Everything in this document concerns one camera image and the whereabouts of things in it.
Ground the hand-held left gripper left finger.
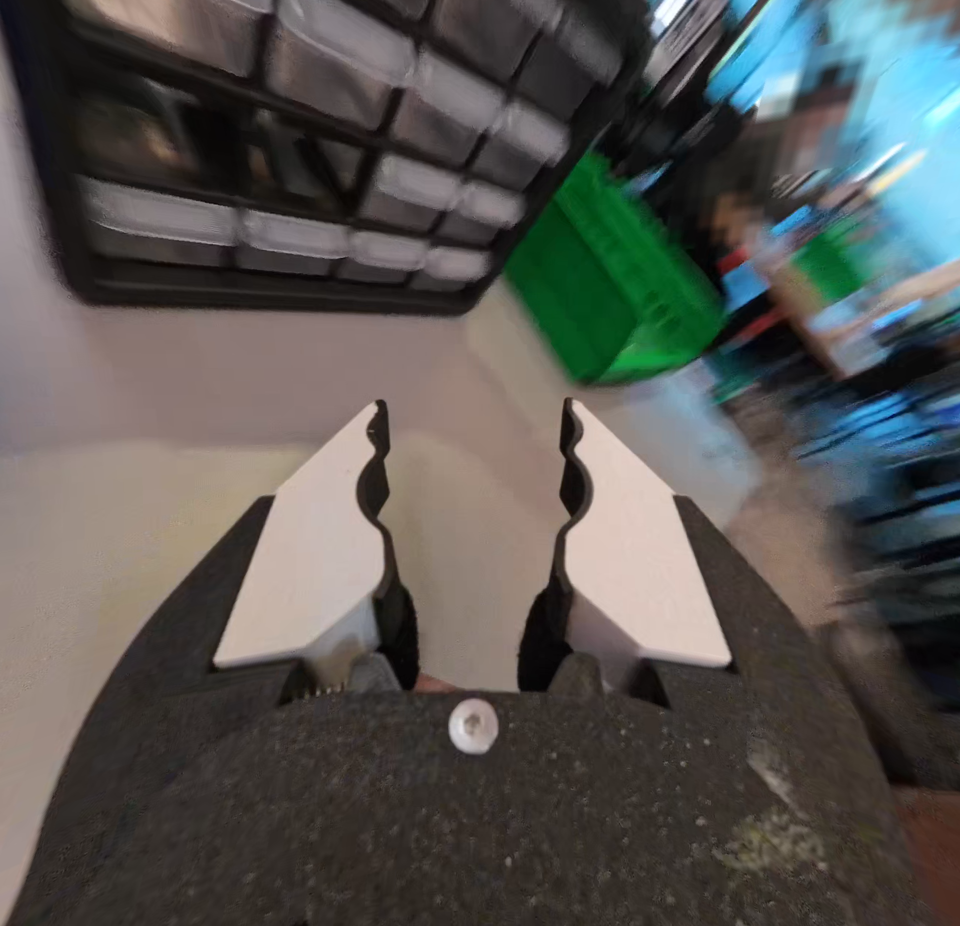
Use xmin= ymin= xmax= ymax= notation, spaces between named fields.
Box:
xmin=213 ymin=400 xmax=420 ymax=692

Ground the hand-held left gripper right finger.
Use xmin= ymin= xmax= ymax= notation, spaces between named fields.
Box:
xmin=516 ymin=398 xmax=733 ymax=692

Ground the green plastic bin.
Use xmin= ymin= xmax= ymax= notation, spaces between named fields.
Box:
xmin=501 ymin=150 xmax=730 ymax=389

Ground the black drawer cabinet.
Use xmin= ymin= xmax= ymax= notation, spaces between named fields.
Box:
xmin=0 ymin=0 xmax=655 ymax=317

